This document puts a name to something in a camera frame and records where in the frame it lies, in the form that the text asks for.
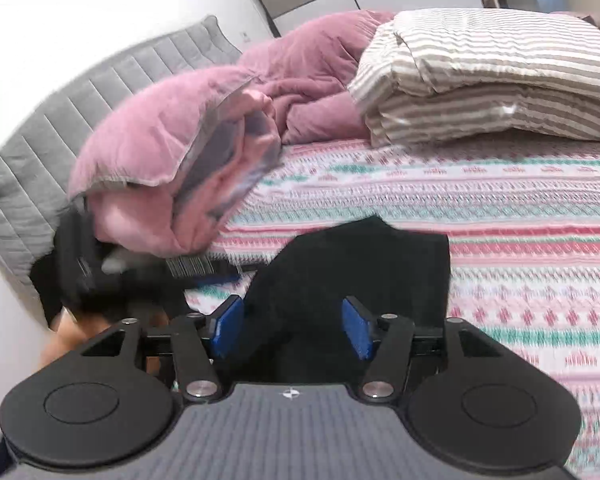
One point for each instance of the person's left forearm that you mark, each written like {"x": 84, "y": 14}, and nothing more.
{"x": 72, "y": 340}

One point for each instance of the black pants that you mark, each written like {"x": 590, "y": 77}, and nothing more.
{"x": 350, "y": 280}

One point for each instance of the grey quilted headboard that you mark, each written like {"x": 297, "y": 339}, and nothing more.
{"x": 40, "y": 160}

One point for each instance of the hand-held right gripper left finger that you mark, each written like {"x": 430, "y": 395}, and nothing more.
{"x": 226, "y": 327}

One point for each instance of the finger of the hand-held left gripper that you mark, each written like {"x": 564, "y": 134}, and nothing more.
{"x": 230, "y": 271}

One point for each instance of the pink comforter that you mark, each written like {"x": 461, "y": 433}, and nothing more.
{"x": 170, "y": 160}

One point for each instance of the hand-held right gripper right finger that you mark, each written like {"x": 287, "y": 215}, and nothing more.
{"x": 357, "y": 327}

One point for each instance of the patterned pink striped bed sheet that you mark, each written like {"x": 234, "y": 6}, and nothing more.
{"x": 505, "y": 240}

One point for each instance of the beige striped folded blanket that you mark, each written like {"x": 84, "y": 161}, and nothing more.
{"x": 480, "y": 75}

